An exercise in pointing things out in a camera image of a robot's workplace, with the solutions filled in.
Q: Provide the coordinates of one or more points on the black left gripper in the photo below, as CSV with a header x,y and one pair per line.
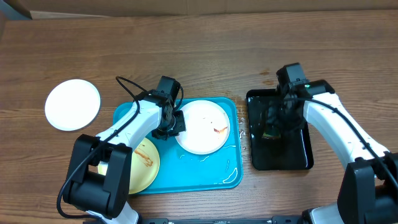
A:
x,y
181,126

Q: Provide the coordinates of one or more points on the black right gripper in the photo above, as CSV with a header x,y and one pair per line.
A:
x,y
276,122

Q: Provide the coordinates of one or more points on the green yellow sponge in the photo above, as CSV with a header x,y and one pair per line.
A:
x,y
271,132

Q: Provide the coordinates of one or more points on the white plate with sauce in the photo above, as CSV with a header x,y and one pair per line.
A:
x,y
72,105

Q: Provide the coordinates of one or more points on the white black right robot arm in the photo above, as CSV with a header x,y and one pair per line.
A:
x,y
368,192

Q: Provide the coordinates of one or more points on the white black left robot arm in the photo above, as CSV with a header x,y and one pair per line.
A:
x,y
98,177

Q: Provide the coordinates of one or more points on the black water tray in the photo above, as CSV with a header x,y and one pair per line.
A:
x,y
289,152

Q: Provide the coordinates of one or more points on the yellow green plate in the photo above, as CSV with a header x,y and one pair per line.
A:
x,y
145,166

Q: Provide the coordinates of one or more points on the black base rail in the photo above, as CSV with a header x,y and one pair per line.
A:
x,y
294,219

